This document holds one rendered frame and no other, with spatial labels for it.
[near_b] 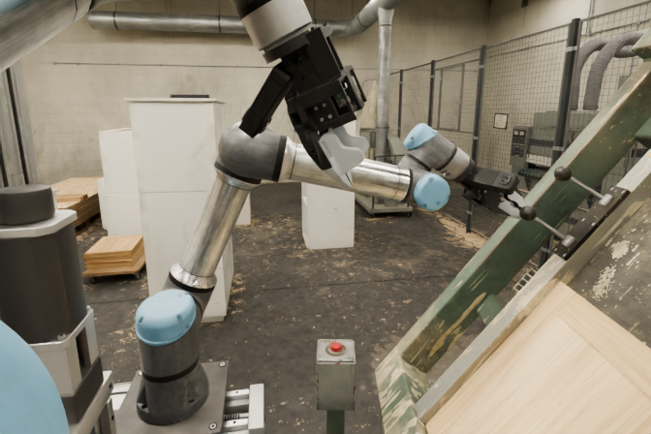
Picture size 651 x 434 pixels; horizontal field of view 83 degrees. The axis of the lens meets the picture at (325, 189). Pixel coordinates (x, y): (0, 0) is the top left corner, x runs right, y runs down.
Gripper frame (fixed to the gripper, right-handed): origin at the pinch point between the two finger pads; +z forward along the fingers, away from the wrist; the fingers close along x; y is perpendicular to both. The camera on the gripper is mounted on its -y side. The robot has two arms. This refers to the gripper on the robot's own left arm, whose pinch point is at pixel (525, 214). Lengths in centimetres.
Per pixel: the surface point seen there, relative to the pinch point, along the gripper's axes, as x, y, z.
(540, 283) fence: 14.0, -5.3, 8.1
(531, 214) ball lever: 1.7, -5.2, -2.2
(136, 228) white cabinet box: 127, 386, -163
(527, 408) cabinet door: 39.3, -15.2, 10.5
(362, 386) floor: 87, 147, 59
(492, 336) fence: 30.1, 0.0, 8.1
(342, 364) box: 60, 29, -8
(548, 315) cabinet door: 20.1, -9.5, 10.2
